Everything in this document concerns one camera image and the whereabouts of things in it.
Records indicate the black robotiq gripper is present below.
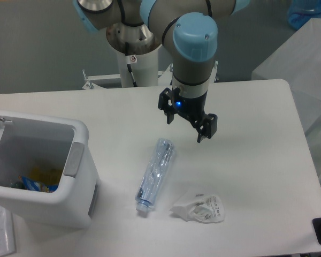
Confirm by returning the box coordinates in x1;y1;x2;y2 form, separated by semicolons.
158;85;218;143

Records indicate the crushed clear plastic bottle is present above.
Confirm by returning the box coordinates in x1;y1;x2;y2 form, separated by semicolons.
135;138;174;213

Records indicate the white paper wrapper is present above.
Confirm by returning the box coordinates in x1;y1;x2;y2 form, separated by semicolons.
170;188;226;224

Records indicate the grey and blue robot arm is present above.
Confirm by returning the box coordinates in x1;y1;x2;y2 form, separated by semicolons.
73;1;248;140

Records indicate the white open trash can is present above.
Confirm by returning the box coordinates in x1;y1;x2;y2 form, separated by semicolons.
0;111;100;228

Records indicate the colourful trash inside can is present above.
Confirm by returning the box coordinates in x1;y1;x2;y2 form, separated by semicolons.
9;167;63;193

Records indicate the grey side table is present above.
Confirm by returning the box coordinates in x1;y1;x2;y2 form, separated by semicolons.
251;18;321;184

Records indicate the blue water jug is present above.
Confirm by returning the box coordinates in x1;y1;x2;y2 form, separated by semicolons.
287;1;321;30

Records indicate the white tray with plastic bag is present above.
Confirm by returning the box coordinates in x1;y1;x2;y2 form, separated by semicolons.
0;206;16;256

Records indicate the white pedestal base bracket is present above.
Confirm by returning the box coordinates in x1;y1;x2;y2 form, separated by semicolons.
82;63;173;90

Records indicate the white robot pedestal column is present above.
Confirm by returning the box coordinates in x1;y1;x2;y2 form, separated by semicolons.
116;49;158;87

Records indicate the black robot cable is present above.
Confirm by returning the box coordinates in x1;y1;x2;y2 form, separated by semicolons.
124;42;138;88

